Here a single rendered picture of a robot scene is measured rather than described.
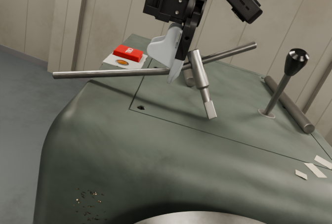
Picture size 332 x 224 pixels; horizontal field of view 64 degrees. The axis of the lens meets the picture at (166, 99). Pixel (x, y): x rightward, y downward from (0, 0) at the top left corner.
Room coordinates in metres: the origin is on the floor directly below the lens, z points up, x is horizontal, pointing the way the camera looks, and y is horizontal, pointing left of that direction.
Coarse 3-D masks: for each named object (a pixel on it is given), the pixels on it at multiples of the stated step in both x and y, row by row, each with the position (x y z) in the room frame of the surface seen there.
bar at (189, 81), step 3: (186, 57) 0.66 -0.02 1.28; (186, 60) 0.63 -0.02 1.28; (189, 69) 0.57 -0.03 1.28; (183, 72) 0.57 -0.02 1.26; (186, 72) 0.55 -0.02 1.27; (189, 72) 0.55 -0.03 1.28; (186, 75) 0.54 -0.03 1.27; (189, 75) 0.53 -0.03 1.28; (192, 75) 0.53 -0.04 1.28; (186, 78) 0.53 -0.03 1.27; (189, 78) 0.52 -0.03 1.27; (192, 78) 0.52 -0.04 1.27; (186, 81) 0.52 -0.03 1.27; (189, 81) 0.52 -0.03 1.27; (192, 81) 0.52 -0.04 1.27; (186, 84) 0.52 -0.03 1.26; (189, 84) 0.52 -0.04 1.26; (192, 84) 0.52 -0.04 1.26
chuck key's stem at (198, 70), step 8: (192, 56) 0.42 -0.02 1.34; (200, 56) 0.42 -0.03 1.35; (192, 64) 0.42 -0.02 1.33; (200, 64) 0.42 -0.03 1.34; (192, 72) 0.42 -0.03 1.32; (200, 72) 0.41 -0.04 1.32; (200, 80) 0.41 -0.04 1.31; (200, 88) 0.41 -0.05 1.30; (208, 96) 0.40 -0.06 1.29; (208, 104) 0.40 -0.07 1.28; (208, 112) 0.39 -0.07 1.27
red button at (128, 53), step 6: (120, 48) 0.59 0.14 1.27; (126, 48) 0.60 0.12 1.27; (132, 48) 0.62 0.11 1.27; (114, 54) 0.56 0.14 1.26; (120, 54) 0.56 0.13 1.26; (126, 54) 0.56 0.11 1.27; (132, 54) 0.57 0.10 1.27; (138, 54) 0.59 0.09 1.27; (132, 60) 0.57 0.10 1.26; (138, 60) 0.57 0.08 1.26
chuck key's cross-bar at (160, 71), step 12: (240, 48) 0.43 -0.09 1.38; (252, 48) 0.44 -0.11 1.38; (204, 60) 0.42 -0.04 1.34; (216, 60) 0.43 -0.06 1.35; (60, 72) 0.40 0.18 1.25; (72, 72) 0.40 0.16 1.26; (84, 72) 0.40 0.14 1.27; (96, 72) 0.40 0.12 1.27; (108, 72) 0.40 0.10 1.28; (120, 72) 0.41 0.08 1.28; (132, 72) 0.41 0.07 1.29; (144, 72) 0.41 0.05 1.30; (156, 72) 0.41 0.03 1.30; (168, 72) 0.41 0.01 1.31
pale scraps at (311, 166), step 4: (316, 156) 0.39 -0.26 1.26; (316, 160) 0.38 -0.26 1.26; (320, 160) 0.38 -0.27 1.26; (324, 160) 0.39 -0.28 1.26; (308, 164) 0.36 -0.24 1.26; (312, 164) 0.36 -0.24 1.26; (324, 164) 0.38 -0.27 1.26; (328, 164) 0.38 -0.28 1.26; (312, 168) 0.35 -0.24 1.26; (316, 168) 0.35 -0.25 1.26; (296, 172) 0.33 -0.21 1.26; (300, 172) 0.33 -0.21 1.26; (316, 172) 0.34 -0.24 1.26; (320, 172) 0.35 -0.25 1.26; (300, 176) 0.32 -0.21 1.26; (304, 176) 0.32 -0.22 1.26; (320, 176) 0.34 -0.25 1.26; (324, 176) 0.34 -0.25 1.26
